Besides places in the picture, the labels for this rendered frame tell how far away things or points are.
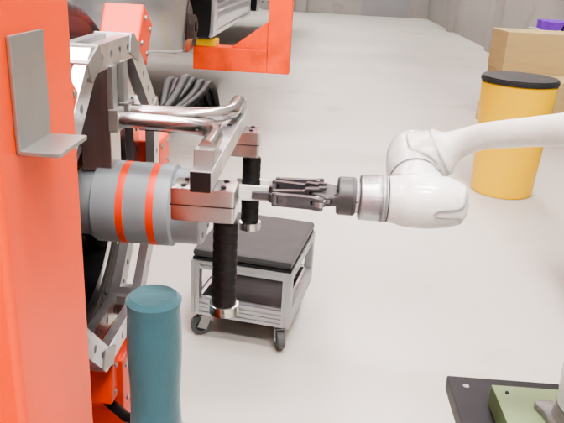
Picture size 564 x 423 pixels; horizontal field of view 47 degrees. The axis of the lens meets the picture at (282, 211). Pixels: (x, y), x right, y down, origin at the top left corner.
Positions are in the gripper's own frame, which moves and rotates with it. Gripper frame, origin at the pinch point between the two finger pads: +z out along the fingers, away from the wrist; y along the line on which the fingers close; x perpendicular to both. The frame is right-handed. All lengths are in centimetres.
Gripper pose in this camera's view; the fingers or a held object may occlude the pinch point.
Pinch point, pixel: (252, 189)
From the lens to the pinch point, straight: 128.2
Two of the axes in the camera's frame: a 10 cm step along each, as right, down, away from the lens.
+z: -10.0, -0.7, 0.5
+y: 0.7, -3.5, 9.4
